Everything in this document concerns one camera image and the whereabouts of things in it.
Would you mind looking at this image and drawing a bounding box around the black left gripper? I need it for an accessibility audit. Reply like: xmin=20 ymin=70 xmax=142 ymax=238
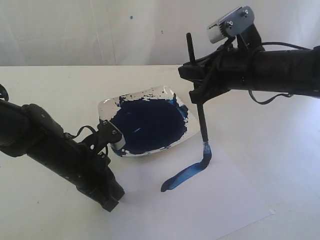
xmin=63 ymin=132 xmax=125 ymax=212

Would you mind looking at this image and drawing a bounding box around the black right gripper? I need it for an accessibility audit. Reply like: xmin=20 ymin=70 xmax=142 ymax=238
xmin=178 ymin=43 xmax=258 ymax=105

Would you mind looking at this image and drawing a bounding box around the black paintbrush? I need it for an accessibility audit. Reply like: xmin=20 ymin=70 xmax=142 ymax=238
xmin=186 ymin=32 xmax=212 ymax=172

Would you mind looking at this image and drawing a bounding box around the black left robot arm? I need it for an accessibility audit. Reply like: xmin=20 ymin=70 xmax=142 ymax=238
xmin=0 ymin=100 xmax=125 ymax=212

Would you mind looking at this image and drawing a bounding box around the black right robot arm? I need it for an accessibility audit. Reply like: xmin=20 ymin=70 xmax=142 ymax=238
xmin=110 ymin=43 xmax=320 ymax=192

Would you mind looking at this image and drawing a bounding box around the white paper sheet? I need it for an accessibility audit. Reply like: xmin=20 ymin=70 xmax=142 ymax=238
xmin=105 ymin=135 xmax=271 ymax=240

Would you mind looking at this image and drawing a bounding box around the white dish with blue paint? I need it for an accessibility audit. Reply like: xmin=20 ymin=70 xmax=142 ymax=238
xmin=97 ymin=86 xmax=200 ymax=157

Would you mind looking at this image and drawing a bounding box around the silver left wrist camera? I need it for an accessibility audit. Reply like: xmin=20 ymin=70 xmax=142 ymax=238
xmin=97 ymin=120 xmax=126 ymax=151

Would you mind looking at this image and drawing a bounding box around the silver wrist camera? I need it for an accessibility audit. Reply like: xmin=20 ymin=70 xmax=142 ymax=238
xmin=97 ymin=120 xmax=126 ymax=151
xmin=206 ymin=6 xmax=255 ymax=44

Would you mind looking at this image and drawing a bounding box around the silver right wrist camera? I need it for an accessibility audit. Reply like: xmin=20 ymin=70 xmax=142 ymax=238
xmin=206 ymin=6 xmax=255 ymax=44

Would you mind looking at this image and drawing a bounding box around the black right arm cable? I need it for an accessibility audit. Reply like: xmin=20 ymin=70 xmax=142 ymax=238
xmin=247 ymin=41 xmax=320 ymax=106

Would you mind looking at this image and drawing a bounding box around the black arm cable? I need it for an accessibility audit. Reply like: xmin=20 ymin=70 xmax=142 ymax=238
xmin=0 ymin=83 xmax=111 ymax=161
xmin=247 ymin=41 xmax=320 ymax=106

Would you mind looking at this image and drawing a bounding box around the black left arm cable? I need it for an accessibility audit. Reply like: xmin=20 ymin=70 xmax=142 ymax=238
xmin=0 ymin=83 xmax=111 ymax=161

